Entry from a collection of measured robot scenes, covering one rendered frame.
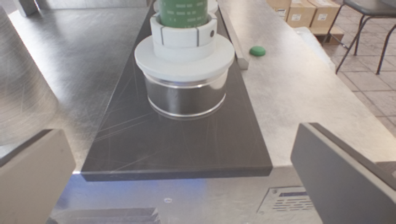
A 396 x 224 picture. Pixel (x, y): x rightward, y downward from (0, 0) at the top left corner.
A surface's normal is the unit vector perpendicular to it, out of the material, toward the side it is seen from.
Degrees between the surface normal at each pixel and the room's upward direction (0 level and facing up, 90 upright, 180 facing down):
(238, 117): 0
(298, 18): 90
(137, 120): 0
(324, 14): 90
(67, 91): 0
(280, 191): 90
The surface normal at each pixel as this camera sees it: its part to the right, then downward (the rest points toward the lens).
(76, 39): 0.00, -0.73
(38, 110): 0.98, 0.15
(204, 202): 0.04, 0.69
